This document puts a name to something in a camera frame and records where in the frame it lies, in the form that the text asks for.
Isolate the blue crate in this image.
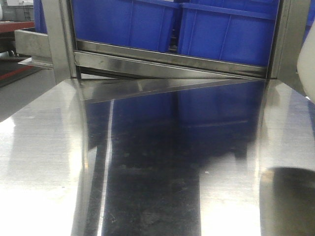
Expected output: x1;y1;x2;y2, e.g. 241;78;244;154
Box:
71;0;180;53
177;0;279;66
33;0;47;34

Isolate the blue crate right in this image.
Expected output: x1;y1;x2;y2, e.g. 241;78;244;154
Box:
177;0;279;66

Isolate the blue crate far left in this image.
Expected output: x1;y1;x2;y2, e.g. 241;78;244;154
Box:
33;0;47;34

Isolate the stainless steel shelf frame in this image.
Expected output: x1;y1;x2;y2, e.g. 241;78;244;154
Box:
15;0;314;89

